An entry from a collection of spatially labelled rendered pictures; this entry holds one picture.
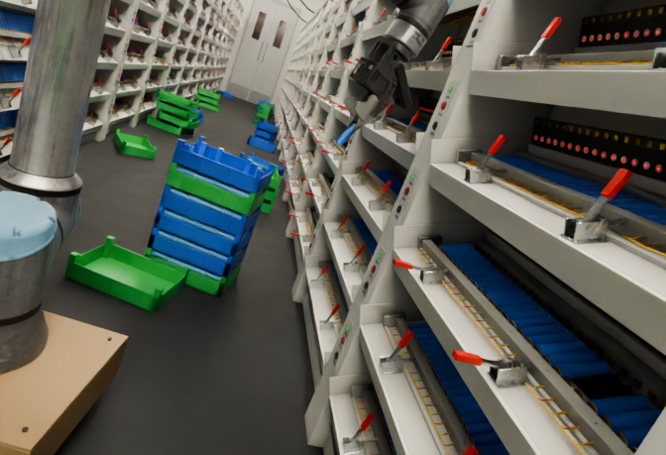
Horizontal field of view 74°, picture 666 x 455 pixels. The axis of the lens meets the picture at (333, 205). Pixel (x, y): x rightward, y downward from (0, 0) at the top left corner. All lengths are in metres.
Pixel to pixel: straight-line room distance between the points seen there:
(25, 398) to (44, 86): 0.54
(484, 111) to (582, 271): 0.49
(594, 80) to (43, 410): 0.94
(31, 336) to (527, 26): 1.09
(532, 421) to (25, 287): 0.79
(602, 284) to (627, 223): 0.11
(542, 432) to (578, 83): 0.41
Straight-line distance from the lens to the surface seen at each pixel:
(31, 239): 0.88
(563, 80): 0.68
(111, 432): 1.11
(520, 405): 0.59
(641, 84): 0.58
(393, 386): 0.87
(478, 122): 0.95
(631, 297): 0.49
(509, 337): 0.66
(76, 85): 0.98
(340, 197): 1.63
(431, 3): 1.08
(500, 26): 0.96
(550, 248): 0.58
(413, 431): 0.79
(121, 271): 1.65
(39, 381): 0.97
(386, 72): 1.03
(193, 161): 1.53
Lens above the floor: 0.79
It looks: 13 degrees down
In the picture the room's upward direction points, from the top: 21 degrees clockwise
